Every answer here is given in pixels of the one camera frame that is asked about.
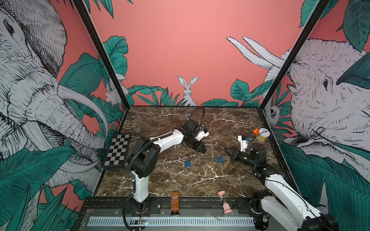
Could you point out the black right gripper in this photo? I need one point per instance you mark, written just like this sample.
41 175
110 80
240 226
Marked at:
237 154

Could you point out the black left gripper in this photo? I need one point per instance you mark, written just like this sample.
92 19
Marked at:
199 148

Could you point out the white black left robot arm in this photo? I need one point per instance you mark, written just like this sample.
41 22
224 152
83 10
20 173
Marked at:
144 156

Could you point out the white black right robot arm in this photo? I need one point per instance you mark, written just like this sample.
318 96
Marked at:
279 200

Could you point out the pink hourglass timer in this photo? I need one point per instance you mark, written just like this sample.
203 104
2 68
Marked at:
226 206

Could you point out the orange rectangular device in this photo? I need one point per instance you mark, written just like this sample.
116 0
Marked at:
175 204

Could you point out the black white checkerboard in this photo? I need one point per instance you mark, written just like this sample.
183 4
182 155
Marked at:
118 148

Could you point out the white ventilated strip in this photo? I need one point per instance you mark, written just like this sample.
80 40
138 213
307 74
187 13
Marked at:
171 221

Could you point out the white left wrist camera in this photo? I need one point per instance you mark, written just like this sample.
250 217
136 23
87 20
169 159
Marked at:
202 133

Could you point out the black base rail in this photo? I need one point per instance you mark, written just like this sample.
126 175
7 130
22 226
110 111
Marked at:
158 205

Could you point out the black corner frame post right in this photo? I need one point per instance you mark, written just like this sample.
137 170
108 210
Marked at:
314 17

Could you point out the black corner frame post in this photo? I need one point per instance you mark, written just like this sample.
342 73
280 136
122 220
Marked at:
314 17
88 23

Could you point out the black corner frame post left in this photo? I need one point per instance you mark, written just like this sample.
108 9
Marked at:
88 23

